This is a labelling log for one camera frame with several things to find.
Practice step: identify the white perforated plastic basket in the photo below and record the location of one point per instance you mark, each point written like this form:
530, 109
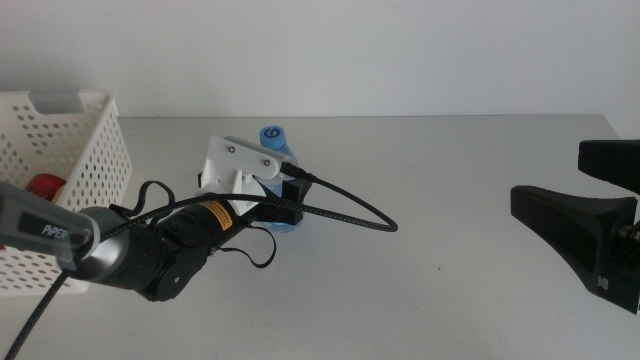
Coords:
95, 150

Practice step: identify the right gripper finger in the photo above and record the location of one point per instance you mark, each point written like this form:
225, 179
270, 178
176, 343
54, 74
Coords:
612, 160
565, 220

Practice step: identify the clear water bottle blue cap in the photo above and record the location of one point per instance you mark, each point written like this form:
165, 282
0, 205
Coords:
272, 136

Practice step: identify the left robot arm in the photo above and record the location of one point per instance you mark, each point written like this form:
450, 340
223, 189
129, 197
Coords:
130, 260

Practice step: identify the red soda can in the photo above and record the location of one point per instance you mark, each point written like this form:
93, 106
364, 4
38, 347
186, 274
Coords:
45, 184

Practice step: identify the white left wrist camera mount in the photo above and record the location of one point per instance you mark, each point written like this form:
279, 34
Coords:
225, 165

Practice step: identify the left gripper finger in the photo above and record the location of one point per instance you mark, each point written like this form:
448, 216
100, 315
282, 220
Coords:
201, 180
297, 192

